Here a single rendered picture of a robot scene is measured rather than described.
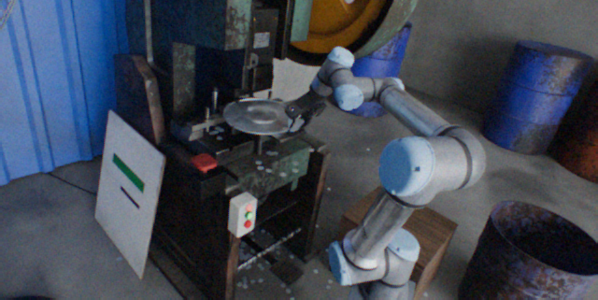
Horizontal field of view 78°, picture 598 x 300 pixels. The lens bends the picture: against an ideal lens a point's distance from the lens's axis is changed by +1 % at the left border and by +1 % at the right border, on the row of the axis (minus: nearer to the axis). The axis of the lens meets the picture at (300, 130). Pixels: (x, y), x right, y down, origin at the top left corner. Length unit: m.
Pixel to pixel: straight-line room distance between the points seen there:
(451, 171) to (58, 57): 2.04
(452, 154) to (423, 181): 0.08
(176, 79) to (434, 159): 1.05
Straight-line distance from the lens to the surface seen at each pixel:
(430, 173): 0.75
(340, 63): 1.11
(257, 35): 1.32
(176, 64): 1.48
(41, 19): 2.28
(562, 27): 4.24
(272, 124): 1.35
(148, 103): 1.56
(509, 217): 2.03
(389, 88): 1.09
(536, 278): 1.73
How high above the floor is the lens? 1.39
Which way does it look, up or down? 27 degrees down
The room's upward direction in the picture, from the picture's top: 9 degrees clockwise
